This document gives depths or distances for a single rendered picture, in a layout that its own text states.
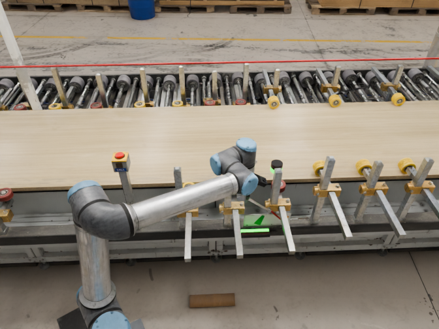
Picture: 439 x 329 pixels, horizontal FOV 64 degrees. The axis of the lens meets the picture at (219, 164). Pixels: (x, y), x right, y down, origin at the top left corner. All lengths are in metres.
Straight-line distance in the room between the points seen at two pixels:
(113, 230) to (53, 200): 1.21
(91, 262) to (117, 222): 0.32
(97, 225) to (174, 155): 1.10
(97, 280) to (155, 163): 0.86
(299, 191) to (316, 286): 0.79
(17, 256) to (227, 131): 1.71
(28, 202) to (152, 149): 0.80
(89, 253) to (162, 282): 1.32
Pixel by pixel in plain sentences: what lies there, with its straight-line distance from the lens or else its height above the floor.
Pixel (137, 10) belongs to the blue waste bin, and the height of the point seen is 0.19.
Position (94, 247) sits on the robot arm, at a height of 1.22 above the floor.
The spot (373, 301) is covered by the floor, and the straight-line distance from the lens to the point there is 2.76.
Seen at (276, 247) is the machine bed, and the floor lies 0.17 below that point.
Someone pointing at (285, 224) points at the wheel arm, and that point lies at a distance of 1.84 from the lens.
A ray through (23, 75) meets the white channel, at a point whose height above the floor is 1.17.
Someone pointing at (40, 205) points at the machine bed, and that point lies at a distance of 2.38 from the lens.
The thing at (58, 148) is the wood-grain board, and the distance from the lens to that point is 2.41.
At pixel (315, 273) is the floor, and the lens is 2.75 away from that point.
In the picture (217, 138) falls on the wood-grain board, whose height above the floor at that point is 0.90.
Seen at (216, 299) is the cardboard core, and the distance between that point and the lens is 2.47.
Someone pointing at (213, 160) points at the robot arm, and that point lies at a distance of 1.46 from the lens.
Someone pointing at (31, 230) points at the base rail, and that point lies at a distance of 2.25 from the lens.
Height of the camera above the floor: 2.26
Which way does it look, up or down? 41 degrees down
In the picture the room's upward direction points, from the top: straight up
